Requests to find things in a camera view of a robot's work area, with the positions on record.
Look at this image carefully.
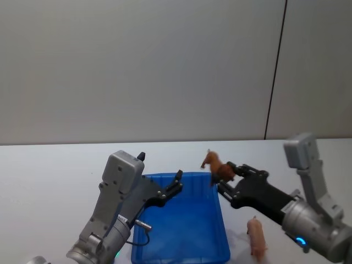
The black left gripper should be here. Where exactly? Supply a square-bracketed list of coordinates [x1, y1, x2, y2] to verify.
[117, 151, 185, 228]

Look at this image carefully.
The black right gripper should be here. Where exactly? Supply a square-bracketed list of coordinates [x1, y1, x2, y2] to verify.
[216, 161, 300, 228]

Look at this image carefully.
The brown toy horse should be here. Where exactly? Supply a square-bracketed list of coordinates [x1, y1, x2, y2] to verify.
[200, 148, 237, 188]

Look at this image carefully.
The blue plastic tray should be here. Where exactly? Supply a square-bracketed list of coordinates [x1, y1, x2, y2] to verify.
[130, 171, 232, 264]

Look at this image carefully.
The pink toy pig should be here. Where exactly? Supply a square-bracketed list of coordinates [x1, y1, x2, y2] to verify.
[245, 215, 269, 262]

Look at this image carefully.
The thin dark cable silver plug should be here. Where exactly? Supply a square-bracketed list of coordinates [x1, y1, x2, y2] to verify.
[128, 219, 153, 246]

